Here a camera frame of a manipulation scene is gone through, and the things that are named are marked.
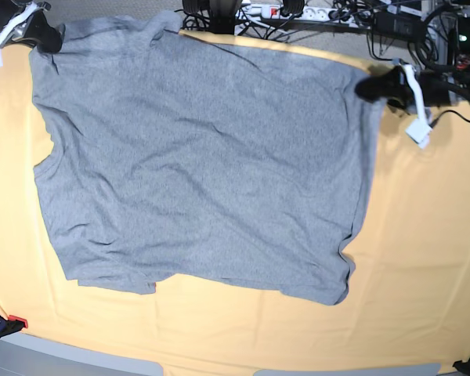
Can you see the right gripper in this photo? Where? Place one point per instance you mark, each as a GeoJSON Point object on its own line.
{"type": "Point", "coordinates": [33, 27]}

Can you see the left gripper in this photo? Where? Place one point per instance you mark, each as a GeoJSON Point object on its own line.
{"type": "Point", "coordinates": [437, 91]}

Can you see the grey t-shirt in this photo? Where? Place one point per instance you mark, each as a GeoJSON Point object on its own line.
{"type": "Point", "coordinates": [246, 166]}

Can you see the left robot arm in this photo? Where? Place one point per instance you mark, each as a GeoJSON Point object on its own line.
{"type": "Point", "coordinates": [439, 41]}

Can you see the black power adapter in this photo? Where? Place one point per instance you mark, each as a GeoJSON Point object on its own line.
{"type": "Point", "coordinates": [397, 26]}

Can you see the white power strip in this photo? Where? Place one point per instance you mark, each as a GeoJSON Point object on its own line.
{"type": "Point", "coordinates": [267, 15]}

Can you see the yellow table cloth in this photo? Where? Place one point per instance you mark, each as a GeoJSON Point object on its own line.
{"type": "Point", "coordinates": [408, 301]}

